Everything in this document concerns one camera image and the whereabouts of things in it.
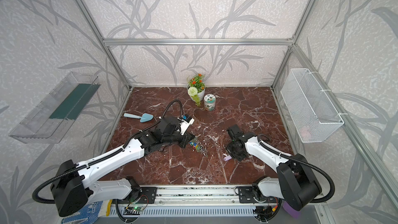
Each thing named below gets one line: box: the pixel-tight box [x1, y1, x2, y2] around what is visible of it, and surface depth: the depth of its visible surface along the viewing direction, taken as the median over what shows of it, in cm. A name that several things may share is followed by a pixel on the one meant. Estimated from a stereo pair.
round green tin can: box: [203, 93, 217, 111], surface depth 104 cm
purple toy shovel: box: [282, 200, 301, 218], surface depth 69 cm
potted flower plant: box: [186, 73, 206, 107], surface depth 104 cm
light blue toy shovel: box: [123, 113, 154, 123], surface depth 105 cm
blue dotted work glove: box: [61, 200, 107, 224], surface depth 69 cm
